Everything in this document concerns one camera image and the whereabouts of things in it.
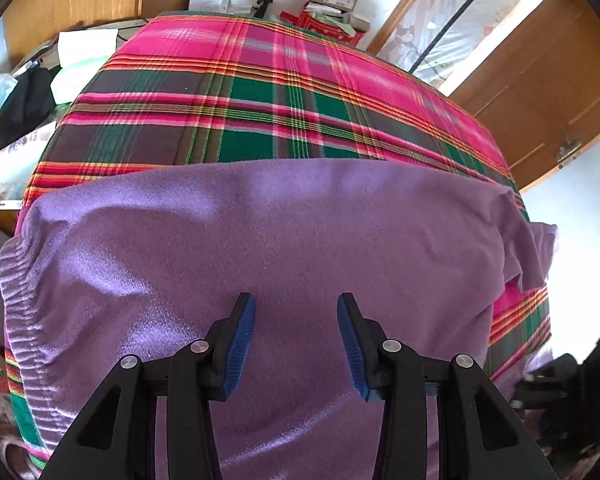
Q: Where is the pale green packet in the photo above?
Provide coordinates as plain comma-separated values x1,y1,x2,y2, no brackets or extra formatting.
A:
50,57,112,104

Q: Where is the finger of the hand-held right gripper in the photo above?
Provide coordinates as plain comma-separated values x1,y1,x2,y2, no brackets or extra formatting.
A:
511,353,582,409

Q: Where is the white roll pack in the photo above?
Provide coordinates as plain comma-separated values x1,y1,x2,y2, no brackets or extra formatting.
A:
0,120,62,179

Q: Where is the pink green plaid blanket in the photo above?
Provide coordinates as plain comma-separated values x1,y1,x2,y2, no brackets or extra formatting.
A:
2,15,553,472

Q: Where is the white desk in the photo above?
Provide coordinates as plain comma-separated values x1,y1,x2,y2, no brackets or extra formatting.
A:
0,175,37,209

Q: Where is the wooden wardrobe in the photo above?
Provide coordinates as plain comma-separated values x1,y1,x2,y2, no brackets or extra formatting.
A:
2,0,204,69

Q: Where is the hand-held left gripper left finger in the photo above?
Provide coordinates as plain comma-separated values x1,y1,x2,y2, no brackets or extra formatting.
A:
40,291,258,480

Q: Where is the black cloth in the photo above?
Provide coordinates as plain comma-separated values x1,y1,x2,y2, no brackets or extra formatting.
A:
0,66,57,161

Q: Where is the white paper box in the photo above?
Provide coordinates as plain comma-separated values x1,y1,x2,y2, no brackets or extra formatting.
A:
55,27,119,76

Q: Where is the black hanging cable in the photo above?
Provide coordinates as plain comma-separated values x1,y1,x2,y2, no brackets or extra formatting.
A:
409,0,512,74

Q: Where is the purple sweater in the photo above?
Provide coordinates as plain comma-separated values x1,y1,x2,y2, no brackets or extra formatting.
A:
0,157,562,480

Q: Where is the metal door lock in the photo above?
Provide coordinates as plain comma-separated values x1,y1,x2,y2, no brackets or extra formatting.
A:
555,132,584,171

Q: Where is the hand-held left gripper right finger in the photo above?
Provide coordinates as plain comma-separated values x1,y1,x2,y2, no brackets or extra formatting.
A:
336,291,556,480

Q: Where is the red box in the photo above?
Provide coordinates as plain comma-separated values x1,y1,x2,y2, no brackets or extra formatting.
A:
300,2,367,49

